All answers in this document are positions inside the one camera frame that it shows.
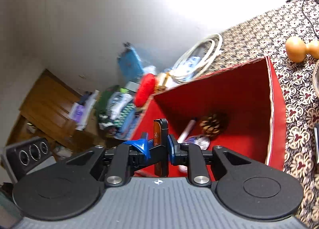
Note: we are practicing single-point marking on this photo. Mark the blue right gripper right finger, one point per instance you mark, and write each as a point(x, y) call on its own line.
point(174, 151)

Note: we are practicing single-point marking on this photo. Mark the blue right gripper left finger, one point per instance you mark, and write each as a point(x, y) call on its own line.
point(141, 146)

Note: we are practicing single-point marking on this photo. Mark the brown pine cone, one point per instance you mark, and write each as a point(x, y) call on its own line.
point(214, 124)

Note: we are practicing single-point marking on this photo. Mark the blue white marker pen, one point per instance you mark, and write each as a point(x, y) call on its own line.
point(186, 131)

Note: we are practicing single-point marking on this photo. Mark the correction tape dispenser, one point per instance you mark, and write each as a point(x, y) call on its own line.
point(201, 140)

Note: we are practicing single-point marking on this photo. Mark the pile of folded clothes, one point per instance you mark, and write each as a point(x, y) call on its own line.
point(115, 112)

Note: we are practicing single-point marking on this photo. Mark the wooden cabinet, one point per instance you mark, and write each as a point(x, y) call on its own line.
point(45, 113)

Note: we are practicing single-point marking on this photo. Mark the red plush cushion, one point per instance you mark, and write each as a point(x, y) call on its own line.
point(146, 88)

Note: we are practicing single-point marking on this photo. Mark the blue gift bag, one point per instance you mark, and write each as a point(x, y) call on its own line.
point(130, 63)

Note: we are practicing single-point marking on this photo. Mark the red brocade cardboard box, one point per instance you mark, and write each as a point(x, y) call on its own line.
point(248, 100)

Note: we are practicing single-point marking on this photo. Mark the floral patterned tablecloth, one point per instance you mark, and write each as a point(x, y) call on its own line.
point(266, 35)

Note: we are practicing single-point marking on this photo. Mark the dark notebook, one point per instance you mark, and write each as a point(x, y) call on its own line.
point(316, 134)

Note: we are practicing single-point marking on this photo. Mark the orange wooden gourd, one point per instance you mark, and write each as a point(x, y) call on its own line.
point(297, 49)

